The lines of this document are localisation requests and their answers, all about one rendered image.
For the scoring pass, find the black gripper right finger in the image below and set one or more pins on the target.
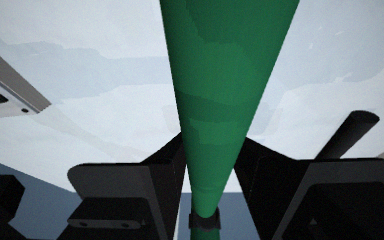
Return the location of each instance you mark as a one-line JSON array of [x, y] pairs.
[[274, 185]]

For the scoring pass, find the green post with round cap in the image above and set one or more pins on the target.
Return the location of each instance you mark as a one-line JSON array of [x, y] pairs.
[[197, 234]]

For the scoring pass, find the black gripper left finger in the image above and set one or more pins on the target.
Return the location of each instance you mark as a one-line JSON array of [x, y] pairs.
[[159, 179]]

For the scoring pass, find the long green pipe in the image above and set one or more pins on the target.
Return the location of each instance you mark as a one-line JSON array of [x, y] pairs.
[[221, 55]]

